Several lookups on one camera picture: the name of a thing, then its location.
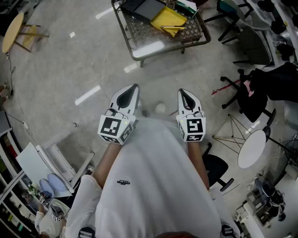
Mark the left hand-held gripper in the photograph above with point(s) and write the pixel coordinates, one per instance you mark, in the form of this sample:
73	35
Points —
109	126

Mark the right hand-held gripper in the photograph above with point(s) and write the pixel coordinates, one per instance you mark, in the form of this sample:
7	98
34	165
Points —
194	127

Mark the yellow box cutter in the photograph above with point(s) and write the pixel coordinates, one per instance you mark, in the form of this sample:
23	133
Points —
172	27

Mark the yellow envelope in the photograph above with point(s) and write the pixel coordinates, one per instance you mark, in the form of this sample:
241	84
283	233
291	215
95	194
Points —
167	17

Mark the person's left forearm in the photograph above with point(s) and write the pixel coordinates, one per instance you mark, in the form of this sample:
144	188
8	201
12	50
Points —
107	162

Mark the person's right forearm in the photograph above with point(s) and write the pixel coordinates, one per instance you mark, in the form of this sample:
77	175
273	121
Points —
198	160

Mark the person's white shoe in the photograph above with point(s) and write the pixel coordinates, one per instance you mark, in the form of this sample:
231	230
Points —
160	108

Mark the black office chair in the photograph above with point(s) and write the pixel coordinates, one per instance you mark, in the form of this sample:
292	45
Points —
253	104

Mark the black swivel chair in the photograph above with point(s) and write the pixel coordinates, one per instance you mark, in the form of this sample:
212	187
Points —
215	167

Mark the white round table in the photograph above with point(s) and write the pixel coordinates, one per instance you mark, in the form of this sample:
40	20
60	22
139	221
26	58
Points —
251	148

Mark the person's white shirt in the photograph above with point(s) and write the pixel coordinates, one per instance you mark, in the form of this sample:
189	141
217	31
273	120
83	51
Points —
151	174

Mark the grey chair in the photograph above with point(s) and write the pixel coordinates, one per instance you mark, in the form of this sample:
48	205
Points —
253	44

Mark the dark grey flat panel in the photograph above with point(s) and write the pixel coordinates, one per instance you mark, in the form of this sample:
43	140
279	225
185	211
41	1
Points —
144	9

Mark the green folder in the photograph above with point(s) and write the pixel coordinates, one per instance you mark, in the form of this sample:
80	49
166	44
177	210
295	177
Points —
186	5

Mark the light blue cushions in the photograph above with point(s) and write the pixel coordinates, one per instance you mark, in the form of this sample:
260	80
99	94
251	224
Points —
53	183

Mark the black standing fan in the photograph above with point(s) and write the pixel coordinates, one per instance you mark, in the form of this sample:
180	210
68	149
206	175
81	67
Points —
292	152

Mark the row of black backpacks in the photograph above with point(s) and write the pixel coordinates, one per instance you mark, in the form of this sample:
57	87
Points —
278	25

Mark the grey workbench equipment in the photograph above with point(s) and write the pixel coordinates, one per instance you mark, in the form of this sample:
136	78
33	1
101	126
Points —
267	200

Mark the black frame teal seat chair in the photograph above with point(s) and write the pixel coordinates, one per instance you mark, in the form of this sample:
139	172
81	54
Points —
224	7

